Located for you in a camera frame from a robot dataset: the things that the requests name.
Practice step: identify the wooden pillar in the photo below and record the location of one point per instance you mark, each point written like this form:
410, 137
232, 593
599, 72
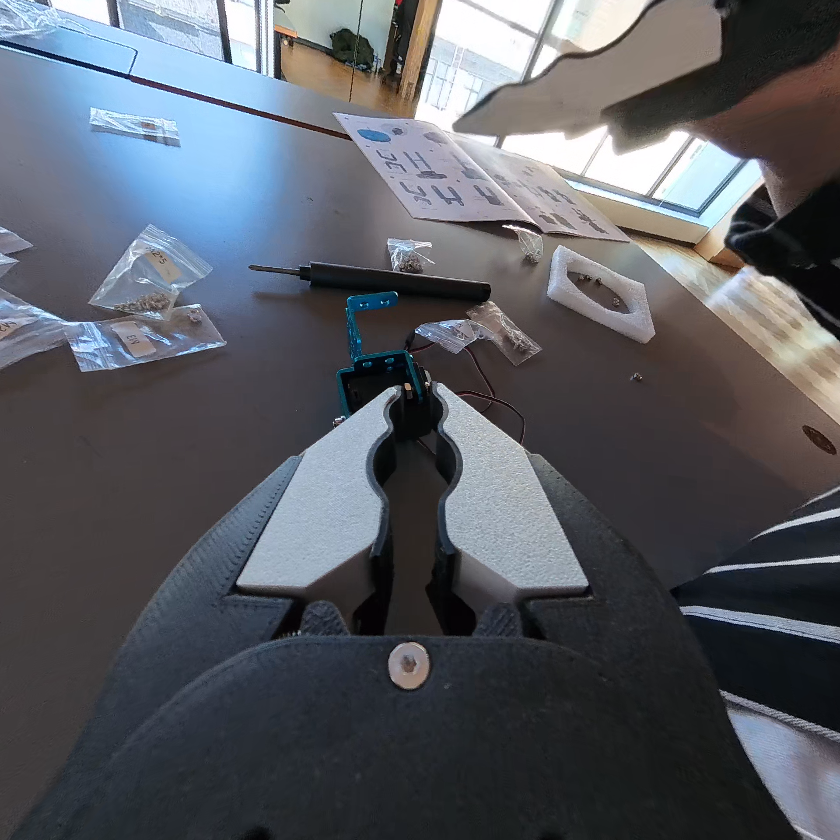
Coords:
420, 46

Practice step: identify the printed instruction booklet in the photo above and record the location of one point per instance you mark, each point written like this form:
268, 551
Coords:
446, 177

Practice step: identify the person's right forearm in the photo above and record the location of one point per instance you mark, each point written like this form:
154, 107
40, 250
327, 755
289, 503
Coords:
794, 249

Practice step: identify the blue servo bracket assembly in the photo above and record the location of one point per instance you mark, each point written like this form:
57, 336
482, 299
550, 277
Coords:
367, 377

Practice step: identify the black screwdriver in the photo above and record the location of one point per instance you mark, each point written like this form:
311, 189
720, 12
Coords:
394, 282

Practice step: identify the crumpled clear plastic bag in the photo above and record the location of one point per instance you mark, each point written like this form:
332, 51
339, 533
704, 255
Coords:
33, 16

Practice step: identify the green backpack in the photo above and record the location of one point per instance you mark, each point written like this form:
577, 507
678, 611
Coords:
352, 47

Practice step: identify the white foam frame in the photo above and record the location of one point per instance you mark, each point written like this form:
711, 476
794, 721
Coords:
571, 289

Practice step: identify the person in striped shirt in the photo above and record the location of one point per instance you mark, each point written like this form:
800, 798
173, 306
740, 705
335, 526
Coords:
774, 604

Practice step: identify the dark brown desk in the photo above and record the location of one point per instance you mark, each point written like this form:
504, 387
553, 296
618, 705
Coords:
197, 459

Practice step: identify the person's right hand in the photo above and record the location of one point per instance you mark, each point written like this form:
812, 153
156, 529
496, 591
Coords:
800, 138

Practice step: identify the small clear screw bag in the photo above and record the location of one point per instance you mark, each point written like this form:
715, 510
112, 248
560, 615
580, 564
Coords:
528, 244
26, 328
154, 269
408, 254
134, 126
508, 331
12, 241
453, 334
144, 338

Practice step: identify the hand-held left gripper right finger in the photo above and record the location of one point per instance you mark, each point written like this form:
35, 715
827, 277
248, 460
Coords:
512, 505

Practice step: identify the large window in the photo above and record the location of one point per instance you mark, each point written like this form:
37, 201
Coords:
184, 26
472, 59

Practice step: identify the round desk grommet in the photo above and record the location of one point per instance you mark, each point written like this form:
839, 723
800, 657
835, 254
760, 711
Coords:
819, 439

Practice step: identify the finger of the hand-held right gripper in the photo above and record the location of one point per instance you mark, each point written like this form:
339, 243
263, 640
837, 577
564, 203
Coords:
623, 72

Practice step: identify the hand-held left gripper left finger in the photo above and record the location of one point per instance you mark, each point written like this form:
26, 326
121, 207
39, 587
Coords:
315, 505

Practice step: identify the adjoining dark desk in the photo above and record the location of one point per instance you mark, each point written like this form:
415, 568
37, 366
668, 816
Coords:
197, 72

